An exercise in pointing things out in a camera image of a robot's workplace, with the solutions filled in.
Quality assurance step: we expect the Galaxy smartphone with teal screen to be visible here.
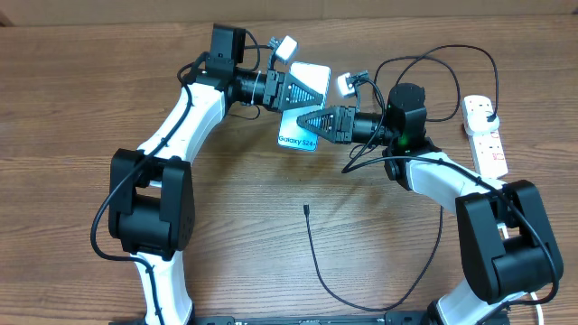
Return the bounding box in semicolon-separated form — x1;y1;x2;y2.
277;62;331;152

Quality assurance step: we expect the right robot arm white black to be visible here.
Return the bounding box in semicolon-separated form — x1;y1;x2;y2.
296;83;564;324

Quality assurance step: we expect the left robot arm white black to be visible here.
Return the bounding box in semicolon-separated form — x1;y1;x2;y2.
99;24;331;324

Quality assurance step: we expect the white charger plug adapter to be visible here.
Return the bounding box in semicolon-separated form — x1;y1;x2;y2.
463;111;500;136

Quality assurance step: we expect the white power strip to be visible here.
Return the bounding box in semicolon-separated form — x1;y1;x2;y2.
461;95;508;179

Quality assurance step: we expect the white power strip cord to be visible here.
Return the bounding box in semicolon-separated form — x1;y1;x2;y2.
499;220;545;325

